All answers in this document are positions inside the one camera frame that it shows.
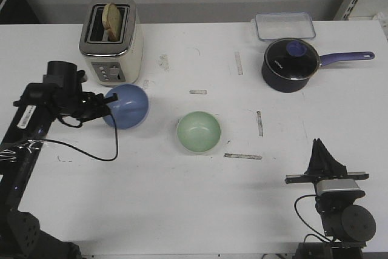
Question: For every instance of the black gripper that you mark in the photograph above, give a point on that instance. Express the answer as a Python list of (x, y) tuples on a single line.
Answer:
[(87, 107), (322, 162)]

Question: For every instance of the blue bowl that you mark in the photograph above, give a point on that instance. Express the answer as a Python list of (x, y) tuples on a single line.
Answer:
[(131, 107)]

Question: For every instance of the green bowl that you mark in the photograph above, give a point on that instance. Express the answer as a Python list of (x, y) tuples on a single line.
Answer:
[(198, 131)]

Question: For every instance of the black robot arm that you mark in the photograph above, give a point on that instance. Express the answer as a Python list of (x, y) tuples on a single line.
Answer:
[(346, 226), (59, 95)]

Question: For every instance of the cream and chrome toaster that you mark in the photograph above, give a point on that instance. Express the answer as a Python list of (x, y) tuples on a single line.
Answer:
[(112, 62)]

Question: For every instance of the toast slice in toaster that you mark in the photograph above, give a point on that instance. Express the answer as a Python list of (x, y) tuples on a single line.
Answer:
[(111, 21)]

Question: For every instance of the dark blue saucepan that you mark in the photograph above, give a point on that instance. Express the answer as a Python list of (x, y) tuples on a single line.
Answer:
[(284, 85)]

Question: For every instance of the glass pot lid blue knob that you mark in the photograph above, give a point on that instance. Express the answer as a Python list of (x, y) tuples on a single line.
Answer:
[(292, 59)]

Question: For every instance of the clear plastic food container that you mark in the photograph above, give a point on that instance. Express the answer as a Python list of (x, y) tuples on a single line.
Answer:
[(272, 26)]

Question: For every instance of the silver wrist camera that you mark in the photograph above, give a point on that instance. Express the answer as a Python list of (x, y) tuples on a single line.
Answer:
[(346, 188)]

